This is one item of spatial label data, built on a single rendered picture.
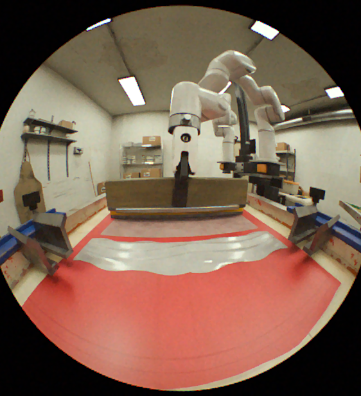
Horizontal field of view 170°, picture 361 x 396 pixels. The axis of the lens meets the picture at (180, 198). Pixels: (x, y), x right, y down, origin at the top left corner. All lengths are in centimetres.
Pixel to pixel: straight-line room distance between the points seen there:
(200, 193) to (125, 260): 20
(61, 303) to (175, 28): 222
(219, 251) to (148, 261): 10
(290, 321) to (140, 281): 17
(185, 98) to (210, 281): 32
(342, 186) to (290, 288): 374
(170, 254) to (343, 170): 389
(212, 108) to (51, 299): 44
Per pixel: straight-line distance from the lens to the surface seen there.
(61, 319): 17
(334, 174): 394
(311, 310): 18
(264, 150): 67
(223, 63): 53
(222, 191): 29
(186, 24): 209
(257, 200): 42
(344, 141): 402
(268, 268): 19
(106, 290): 16
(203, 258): 17
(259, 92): 69
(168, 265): 16
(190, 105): 28
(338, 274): 27
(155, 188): 27
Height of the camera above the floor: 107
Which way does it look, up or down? 14 degrees down
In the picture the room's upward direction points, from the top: straight up
